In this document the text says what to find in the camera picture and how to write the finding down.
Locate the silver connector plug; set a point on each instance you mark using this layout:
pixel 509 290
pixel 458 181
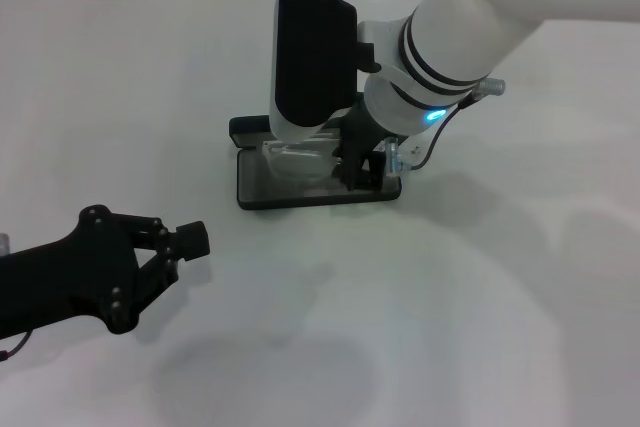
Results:
pixel 4 243
pixel 491 87

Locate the clear white glasses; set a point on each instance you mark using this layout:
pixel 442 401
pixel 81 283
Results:
pixel 295 167

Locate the silver left connector plug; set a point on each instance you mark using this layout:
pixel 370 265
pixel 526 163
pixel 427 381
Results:
pixel 4 243

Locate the silver right connector plug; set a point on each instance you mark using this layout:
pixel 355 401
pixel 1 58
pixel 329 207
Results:
pixel 491 87

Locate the translucent bluish right fitting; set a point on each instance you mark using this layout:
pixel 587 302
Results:
pixel 396 157

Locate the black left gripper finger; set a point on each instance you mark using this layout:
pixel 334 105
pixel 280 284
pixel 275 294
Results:
pixel 160 277
pixel 192 242

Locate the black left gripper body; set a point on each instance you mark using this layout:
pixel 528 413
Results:
pixel 60 282

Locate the black glasses case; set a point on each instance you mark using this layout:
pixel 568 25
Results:
pixel 280 199

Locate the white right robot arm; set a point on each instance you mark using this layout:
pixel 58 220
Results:
pixel 460 22

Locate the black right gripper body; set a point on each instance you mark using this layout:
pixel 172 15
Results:
pixel 362 134

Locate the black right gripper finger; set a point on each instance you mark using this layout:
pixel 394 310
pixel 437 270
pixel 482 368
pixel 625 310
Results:
pixel 374 174
pixel 347 172

